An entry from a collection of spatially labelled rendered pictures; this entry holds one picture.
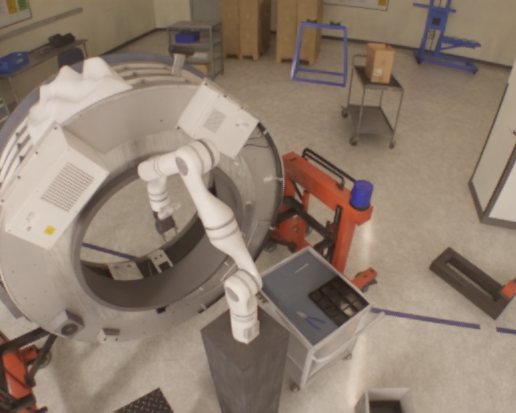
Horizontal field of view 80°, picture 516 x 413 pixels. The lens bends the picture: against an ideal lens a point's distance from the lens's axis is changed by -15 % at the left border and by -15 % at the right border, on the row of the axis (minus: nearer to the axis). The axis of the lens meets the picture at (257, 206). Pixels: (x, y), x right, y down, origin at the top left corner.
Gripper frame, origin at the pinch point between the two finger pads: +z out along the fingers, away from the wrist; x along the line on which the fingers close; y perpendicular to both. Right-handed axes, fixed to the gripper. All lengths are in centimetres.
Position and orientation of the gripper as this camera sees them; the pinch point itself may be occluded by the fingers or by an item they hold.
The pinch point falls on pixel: (172, 242)
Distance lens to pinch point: 145.8
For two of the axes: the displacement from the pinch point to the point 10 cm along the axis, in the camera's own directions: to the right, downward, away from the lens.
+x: -7.2, 4.5, -5.3
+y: -7.0, -4.6, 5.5
